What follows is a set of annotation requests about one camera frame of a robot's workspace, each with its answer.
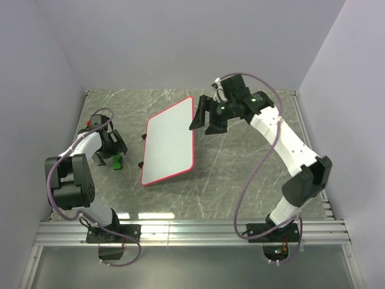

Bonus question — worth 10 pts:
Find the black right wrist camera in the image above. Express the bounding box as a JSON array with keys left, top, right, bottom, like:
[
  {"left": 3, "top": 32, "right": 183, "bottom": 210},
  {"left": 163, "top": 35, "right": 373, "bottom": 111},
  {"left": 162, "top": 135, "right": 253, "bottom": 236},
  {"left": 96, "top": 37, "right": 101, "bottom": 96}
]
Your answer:
[{"left": 212, "top": 74, "right": 251, "bottom": 103}]

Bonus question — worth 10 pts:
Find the aluminium front rail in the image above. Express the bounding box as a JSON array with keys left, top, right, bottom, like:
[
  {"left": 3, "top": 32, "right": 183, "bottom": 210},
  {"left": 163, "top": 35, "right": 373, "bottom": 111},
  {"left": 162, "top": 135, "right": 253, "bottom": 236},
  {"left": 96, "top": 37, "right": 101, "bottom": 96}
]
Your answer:
[{"left": 33, "top": 219, "right": 351, "bottom": 247}]

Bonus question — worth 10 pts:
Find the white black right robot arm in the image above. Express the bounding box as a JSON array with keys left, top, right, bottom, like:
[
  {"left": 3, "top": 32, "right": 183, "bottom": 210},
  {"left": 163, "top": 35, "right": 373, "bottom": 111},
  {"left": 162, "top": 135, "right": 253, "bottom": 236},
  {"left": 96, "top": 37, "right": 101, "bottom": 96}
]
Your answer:
[{"left": 189, "top": 91, "right": 332, "bottom": 241}]

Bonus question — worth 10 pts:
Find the metal wire whiteboard stand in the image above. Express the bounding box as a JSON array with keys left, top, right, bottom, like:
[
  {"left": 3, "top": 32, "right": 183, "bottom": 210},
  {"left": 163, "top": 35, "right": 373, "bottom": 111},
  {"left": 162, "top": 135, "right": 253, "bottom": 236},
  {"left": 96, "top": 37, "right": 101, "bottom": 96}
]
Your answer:
[{"left": 137, "top": 133, "right": 147, "bottom": 168}]

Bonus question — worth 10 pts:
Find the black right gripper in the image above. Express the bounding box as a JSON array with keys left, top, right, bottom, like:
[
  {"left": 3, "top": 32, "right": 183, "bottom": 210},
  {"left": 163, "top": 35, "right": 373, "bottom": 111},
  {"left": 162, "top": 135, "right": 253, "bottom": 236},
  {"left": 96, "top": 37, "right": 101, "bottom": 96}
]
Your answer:
[{"left": 188, "top": 95, "right": 236, "bottom": 135}]

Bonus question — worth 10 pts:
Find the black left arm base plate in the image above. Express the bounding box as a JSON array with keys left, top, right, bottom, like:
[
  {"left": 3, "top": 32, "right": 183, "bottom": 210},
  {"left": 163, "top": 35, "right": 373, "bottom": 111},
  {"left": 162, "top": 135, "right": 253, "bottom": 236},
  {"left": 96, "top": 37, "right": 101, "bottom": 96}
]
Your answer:
[{"left": 85, "top": 224, "right": 141, "bottom": 244}]

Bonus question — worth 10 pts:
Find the green whiteboard eraser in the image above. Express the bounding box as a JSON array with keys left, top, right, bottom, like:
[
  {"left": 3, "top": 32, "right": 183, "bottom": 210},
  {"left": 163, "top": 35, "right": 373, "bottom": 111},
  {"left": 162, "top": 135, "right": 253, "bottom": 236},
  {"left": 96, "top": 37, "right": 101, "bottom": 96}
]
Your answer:
[{"left": 112, "top": 154, "right": 123, "bottom": 170}]

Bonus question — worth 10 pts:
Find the aluminium right side rail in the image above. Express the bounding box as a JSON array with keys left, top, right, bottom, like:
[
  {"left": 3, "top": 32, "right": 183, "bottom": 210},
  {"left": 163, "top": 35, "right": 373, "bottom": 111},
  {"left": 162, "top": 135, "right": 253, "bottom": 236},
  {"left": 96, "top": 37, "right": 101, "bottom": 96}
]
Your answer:
[{"left": 290, "top": 90, "right": 335, "bottom": 220}]

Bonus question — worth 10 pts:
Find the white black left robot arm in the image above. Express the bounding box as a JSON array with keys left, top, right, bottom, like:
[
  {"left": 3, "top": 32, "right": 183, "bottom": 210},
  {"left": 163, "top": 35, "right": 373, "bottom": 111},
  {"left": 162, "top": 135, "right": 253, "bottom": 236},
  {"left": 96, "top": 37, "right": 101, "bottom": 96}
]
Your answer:
[{"left": 44, "top": 111, "right": 128, "bottom": 242}]

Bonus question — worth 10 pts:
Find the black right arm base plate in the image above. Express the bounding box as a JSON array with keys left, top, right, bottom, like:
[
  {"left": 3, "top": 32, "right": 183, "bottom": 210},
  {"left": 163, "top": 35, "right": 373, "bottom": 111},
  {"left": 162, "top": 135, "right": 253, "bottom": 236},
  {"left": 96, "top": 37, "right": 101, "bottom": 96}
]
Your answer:
[{"left": 242, "top": 222, "right": 300, "bottom": 243}]

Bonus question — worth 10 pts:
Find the red framed whiteboard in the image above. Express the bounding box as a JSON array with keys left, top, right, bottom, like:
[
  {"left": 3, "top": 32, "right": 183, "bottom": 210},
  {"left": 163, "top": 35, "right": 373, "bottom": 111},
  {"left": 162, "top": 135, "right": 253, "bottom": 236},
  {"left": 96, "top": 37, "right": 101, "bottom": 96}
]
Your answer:
[{"left": 141, "top": 96, "right": 195, "bottom": 186}]

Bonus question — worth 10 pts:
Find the aluminium rail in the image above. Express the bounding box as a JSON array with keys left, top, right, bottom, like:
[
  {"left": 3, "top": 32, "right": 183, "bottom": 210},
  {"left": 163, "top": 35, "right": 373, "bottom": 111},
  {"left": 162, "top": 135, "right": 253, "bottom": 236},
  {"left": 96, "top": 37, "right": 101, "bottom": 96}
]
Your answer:
[
  {"left": 290, "top": 90, "right": 335, "bottom": 220},
  {"left": 33, "top": 219, "right": 351, "bottom": 247}
]

